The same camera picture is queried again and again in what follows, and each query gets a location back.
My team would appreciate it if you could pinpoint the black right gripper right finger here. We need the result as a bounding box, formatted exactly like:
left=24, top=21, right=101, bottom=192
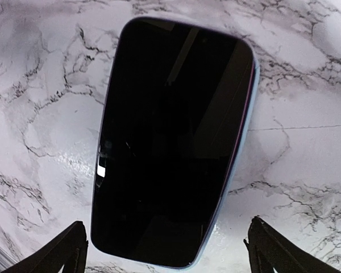
left=244, top=216, right=334, bottom=272

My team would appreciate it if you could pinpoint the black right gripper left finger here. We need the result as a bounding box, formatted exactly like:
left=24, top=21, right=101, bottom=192
left=10, top=221, right=89, bottom=273

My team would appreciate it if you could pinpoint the light blue phone case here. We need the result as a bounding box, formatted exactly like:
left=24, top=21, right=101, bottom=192
left=91, top=16, right=259, bottom=270

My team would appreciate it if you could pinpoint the black smartphone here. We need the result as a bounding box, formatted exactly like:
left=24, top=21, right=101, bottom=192
left=90, top=18, right=254, bottom=268

